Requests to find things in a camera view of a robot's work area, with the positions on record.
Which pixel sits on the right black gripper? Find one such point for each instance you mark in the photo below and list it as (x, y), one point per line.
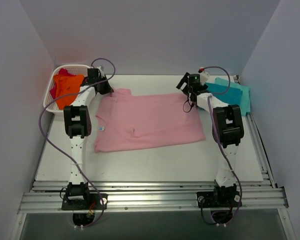
(183, 83)

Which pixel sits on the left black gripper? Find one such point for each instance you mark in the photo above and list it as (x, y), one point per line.
(103, 86)

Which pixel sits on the pink t-shirt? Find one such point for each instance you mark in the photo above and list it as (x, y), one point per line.
(129, 122)

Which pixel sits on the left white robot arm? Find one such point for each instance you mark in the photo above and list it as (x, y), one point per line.
(78, 127)

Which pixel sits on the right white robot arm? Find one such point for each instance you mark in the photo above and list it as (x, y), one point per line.
(227, 127)

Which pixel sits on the orange t-shirt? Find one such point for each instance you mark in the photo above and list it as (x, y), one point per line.
(67, 84)

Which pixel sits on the magenta t-shirt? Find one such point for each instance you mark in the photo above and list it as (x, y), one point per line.
(62, 72)

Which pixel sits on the folded teal t-shirt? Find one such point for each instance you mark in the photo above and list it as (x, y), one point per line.
(233, 96)

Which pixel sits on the folded light green t-shirt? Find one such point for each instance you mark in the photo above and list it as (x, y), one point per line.
(245, 105)

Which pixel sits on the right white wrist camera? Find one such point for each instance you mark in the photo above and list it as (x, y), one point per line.
(204, 75)

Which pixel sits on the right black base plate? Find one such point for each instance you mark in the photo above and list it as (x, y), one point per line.
(210, 199)

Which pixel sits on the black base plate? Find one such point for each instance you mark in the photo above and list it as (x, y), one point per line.
(210, 199)
(78, 203)

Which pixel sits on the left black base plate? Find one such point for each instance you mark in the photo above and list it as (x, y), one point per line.
(78, 203)

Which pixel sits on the aluminium rail frame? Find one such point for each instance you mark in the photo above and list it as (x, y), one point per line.
(161, 211)

